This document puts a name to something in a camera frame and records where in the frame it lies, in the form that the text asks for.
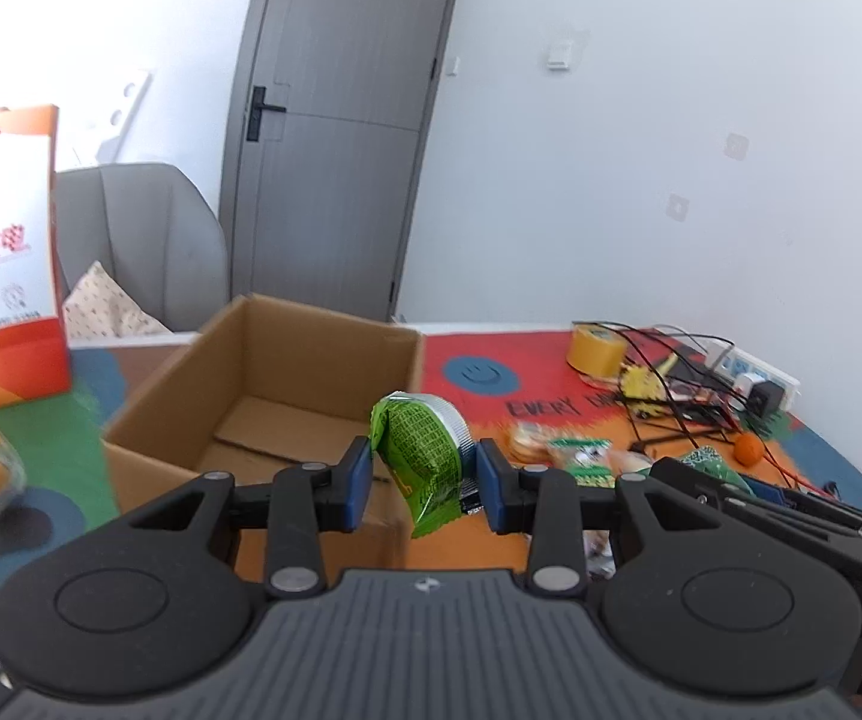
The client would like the black power adapter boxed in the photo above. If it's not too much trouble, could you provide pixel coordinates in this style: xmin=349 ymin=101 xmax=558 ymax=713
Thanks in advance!
xmin=744 ymin=380 xmax=785 ymax=419

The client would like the orange cracker pack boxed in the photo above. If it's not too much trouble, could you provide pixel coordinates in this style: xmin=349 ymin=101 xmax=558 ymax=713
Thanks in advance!
xmin=507 ymin=422 xmax=559 ymax=463

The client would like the yellow tape roll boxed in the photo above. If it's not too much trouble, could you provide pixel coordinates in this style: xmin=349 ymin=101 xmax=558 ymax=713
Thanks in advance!
xmin=566 ymin=323 xmax=627 ymax=380

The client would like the cat cartoon table mat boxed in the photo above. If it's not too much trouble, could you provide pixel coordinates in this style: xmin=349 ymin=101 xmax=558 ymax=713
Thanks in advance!
xmin=0 ymin=325 xmax=862 ymax=720

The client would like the black metal stand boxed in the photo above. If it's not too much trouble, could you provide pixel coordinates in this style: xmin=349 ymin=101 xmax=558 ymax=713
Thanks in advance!
xmin=624 ymin=401 xmax=741 ymax=454

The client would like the white power strip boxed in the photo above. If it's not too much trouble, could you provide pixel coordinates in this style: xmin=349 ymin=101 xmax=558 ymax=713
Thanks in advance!
xmin=704 ymin=338 xmax=800 ymax=411

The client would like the green white biscuit pack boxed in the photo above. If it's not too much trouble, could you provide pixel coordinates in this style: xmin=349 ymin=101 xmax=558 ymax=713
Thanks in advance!
xmin=546 ymin=437 xmax=614 ymax=489

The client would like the green candy pack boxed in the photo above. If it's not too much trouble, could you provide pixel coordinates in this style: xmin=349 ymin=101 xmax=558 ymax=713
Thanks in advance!
xmin=681 ymin=445 xmax=746 ymax=489

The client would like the orange white paper bag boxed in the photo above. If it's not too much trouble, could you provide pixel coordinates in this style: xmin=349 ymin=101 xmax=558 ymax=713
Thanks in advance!
xmin=0 ymin=106 xmax=71 ymax=408

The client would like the grey door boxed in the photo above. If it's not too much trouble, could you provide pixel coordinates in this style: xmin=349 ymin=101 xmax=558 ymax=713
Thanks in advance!
xmin=219 ymin=0 xmax=455 ymax=320

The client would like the green round snack pack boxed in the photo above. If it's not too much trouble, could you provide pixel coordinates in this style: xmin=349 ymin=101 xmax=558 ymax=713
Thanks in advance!
xmin=371 ymin=392 xmax=473 ymax=539

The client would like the red wire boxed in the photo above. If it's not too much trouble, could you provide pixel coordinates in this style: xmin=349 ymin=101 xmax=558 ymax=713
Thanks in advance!
xmin=713 ymin=388 xmax=852 ymax=501

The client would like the polka dot cushion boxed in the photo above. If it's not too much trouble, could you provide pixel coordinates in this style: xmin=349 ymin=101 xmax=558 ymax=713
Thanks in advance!
xmin=63 ymin=262 xmax=170 ymax=341

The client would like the brown cardboard box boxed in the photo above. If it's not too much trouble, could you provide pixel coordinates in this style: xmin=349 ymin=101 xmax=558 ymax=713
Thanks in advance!
xmin=98 ymin=292 xmax=428 ymax=579

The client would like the black usb cable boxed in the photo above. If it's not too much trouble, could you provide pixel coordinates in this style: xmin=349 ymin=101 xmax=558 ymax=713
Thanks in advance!
xmin=572 ymin=319 xmax=748 ymax=458

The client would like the grey chair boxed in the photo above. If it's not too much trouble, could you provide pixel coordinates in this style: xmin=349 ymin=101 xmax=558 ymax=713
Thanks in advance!
xmin=53 ymin=163 xmax=230 ymax=332

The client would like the white perforated panel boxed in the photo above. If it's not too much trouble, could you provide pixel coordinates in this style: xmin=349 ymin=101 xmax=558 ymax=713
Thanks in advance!
xmin=95 ymin=73 xmax=152 ymax=166

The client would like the yellow plastic wrapper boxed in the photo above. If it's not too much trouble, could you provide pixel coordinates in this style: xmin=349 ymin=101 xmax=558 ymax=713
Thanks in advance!
xmin=620 ymin=355 xmax=678 ymax=418

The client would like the orange mandarin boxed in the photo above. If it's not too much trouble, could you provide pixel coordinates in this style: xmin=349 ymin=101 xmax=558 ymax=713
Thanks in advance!
xmin=732 ymin=433 xmax=766 ymax=468

